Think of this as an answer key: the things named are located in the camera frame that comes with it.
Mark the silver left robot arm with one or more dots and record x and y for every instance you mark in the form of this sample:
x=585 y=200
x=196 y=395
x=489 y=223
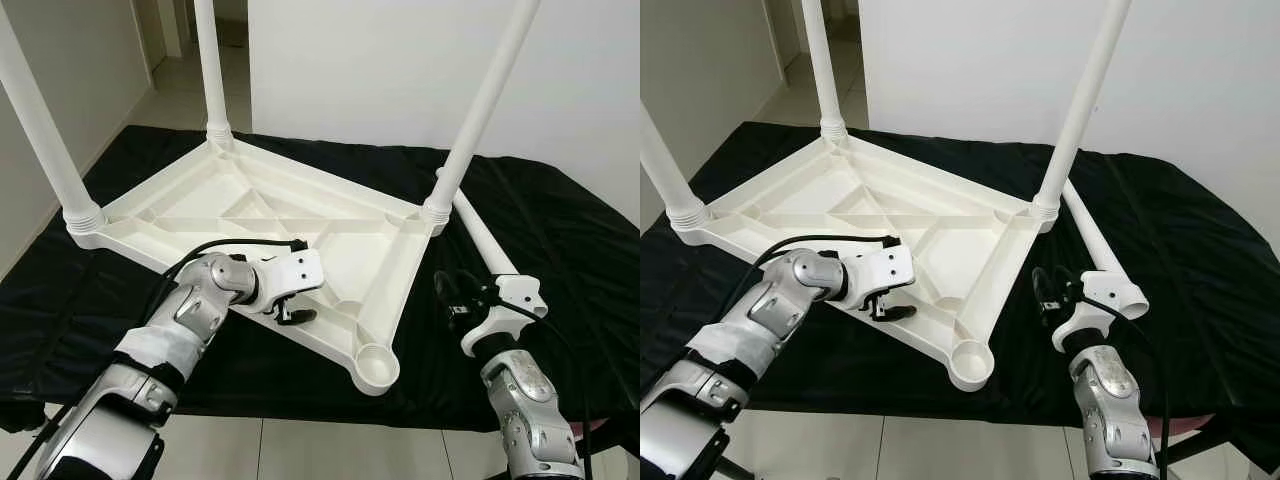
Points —
x=770 y=300
x=190 y=310

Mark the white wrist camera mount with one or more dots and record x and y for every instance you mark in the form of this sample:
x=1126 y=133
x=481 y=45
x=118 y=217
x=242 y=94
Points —
x=515 y=292
x=300 y=270
x=1110 y=292
x=885 y=268

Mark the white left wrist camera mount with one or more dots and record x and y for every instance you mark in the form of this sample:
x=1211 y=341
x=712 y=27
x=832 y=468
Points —
x=300 y=270
x=885 y=268

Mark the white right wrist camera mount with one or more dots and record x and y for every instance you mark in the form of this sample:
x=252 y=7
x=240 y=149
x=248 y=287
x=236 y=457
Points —
x=515 y=292
x=1110 y=292

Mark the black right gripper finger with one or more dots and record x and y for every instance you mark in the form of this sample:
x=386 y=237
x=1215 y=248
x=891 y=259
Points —
x=446 y=290
x=1042 y=285

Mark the white door frame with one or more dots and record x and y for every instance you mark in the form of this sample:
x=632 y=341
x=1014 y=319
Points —
x=170 y=30
x=790 y=30

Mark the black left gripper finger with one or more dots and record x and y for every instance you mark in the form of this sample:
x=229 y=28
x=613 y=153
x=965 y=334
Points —
x=300 y=316
x=898 y=312

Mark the white plastic table top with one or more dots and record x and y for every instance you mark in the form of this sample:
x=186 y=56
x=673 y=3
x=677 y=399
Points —
x=330 y=250
x=930 y=250

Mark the black table cloth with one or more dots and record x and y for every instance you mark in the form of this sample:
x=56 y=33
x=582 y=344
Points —
x=1190 y=220
x=560 y=230

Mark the pink rounded object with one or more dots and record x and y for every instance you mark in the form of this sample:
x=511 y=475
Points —
x=595 y=426
x=1190 y=423

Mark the black metal table leg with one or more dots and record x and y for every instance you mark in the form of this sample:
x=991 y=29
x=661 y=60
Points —
x=615 y=458
x=1200 y=448
x=735 y=470

